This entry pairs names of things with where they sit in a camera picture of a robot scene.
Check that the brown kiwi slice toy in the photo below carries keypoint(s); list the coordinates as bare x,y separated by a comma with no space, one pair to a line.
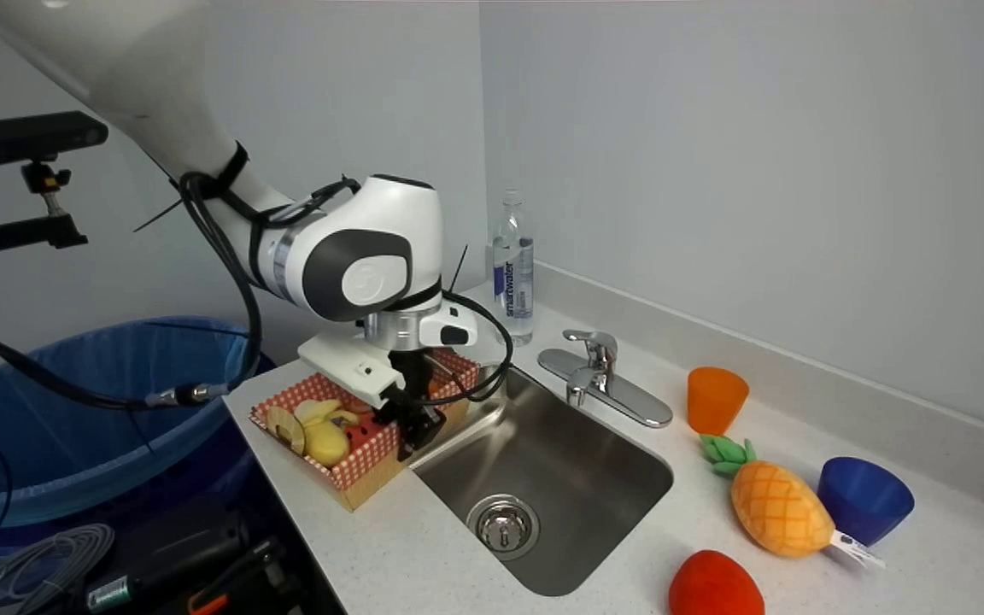
285,431

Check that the yellow banana plush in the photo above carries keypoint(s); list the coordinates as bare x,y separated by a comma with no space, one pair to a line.
327,435

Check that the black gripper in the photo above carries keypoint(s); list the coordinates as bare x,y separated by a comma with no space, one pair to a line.
410,385

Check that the red watermelon plush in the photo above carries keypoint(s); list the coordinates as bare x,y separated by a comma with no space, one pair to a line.
364,431

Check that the black stereo camera bar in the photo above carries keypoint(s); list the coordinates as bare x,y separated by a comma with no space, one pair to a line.
20,135

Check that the stainless steel sink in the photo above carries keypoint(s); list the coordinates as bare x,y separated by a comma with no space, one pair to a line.
562,467

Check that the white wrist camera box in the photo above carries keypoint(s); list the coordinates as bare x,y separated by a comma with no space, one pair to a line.
344,366

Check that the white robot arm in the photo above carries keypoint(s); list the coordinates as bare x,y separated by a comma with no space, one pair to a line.
334,256

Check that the orange plush pineapple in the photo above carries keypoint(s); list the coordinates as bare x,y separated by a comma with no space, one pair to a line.
782,511

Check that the black clamp orange tip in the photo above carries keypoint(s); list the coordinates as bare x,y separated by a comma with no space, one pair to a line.
210,603

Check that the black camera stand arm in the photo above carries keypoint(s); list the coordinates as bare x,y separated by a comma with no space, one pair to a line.
16,234

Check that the red checkered cardboard basket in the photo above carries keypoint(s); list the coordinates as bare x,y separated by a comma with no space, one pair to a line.
361,454

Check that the chrome sink faucet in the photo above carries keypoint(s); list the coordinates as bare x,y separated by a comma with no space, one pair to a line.
598,381

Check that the orange plastic cup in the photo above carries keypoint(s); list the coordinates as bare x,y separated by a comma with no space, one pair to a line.
716,397

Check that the grey ribbed round object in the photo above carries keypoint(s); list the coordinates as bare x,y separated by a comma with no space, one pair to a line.
32,575

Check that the blue plastic cup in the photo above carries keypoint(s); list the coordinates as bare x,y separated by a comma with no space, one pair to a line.
865,501

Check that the clear plastic water bottle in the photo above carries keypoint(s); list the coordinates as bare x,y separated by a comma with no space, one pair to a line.
510,279

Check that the blue trash bin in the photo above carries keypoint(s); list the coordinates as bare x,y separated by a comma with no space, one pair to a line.
84,446

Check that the red plush fruit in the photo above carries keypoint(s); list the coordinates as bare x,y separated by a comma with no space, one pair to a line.
716,584

